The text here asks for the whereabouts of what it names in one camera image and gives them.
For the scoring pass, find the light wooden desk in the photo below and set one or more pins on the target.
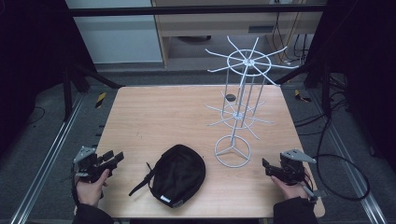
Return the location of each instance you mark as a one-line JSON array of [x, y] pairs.
[[218, 26]]

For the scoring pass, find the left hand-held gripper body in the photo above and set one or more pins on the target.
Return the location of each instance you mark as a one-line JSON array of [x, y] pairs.
[[88, 163]]

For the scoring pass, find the person's right hand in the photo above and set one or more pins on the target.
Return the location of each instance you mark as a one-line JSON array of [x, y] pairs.
[[291, 190]]

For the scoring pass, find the black horizontal frame bar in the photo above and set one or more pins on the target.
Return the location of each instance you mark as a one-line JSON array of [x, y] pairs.
[[186, 10]]

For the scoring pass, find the small black round disc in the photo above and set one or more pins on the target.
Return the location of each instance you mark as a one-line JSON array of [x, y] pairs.
[[230, 97]]

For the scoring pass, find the yellow black floor tape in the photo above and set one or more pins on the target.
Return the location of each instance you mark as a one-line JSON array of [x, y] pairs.
[[301, 96], [100, 100]]

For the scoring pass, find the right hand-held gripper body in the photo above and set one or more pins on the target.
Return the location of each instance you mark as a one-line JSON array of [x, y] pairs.
[[292, 168]]

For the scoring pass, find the black metal stand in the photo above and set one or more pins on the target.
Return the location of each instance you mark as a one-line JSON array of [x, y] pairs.
[[67, 93], [325, 87]]

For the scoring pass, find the person's left hand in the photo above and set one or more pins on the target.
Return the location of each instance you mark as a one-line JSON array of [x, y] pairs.
[[90, 191]]

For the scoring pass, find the metal floor rail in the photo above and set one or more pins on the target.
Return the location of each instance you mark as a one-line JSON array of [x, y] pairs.
[[46, 165], [351, 174]]

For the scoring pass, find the white cabinet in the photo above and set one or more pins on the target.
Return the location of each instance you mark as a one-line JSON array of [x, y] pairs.
[[118, 37]]

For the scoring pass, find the black cap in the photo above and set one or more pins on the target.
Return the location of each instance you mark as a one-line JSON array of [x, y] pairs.
[[179, 175]]

